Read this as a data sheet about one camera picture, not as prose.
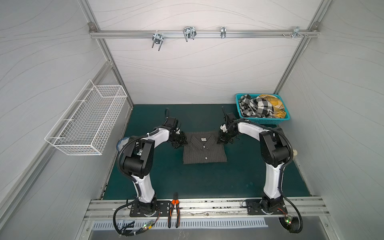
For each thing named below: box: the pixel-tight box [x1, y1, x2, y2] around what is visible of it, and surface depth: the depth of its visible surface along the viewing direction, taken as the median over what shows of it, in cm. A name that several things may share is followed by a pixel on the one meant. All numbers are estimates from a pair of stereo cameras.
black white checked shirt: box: [238, 94, 274, 118], surface depth 106 cm
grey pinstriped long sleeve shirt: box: [183, 132, 227, 164], surface depth 95 cm
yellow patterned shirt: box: [258, 94, 286, 119], surface depth 106 cm
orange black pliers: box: [168, 192, 180, 228], surface depth 75 cm
